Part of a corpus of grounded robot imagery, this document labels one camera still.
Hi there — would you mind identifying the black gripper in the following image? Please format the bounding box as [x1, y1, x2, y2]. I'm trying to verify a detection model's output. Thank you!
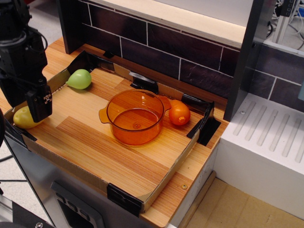
[0, 27, 52, 123]

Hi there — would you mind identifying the yellow toy potato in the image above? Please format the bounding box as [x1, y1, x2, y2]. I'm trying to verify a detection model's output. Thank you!
[13, 106, 44, 129]

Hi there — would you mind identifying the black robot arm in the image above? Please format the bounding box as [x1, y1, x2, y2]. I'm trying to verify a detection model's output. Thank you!
[0, 0, 52, 123]

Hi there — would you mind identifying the cardboard fence with black tape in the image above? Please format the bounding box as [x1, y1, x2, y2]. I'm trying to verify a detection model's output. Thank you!
[5, 51, 221, 217]

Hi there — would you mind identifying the orange transparent plastic pot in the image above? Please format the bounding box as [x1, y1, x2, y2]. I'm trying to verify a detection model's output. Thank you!
[99, 89, 171, 146]

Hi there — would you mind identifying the green toy pear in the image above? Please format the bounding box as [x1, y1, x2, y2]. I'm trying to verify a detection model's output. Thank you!
[66, 69, 92, 89]

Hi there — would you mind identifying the grey toy oven front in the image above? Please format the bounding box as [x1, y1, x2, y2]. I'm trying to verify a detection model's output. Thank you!
[5, 136, 150, 228]

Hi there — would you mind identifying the orange toy fruit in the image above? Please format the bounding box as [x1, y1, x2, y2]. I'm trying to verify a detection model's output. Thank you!
[169, 100, 190, 125]

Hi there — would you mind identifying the white toy sink drainboard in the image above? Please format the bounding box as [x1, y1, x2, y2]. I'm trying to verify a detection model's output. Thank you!
[214, 94, 304, 218]

